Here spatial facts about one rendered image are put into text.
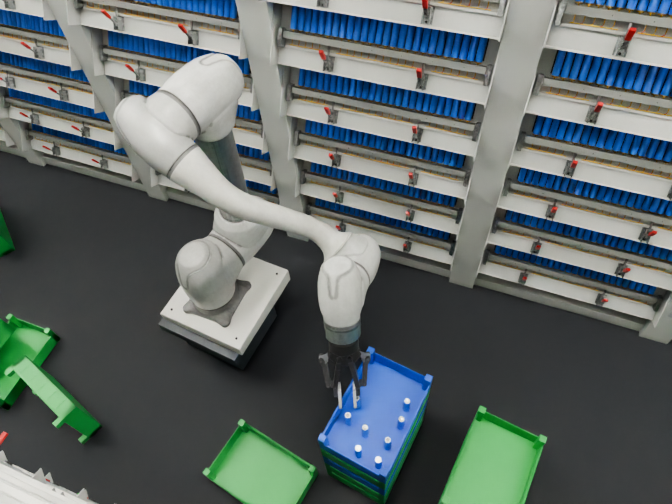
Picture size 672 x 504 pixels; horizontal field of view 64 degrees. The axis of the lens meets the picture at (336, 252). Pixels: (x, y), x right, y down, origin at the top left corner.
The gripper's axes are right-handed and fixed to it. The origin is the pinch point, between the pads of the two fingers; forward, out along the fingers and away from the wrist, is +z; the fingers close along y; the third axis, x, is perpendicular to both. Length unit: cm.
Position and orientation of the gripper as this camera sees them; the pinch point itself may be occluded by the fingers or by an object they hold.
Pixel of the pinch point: (347, 395)
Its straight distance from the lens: 148.4
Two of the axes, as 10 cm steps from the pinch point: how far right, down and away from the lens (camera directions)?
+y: -10.0, 0.5, 0.4
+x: -0.1, 5.0, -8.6
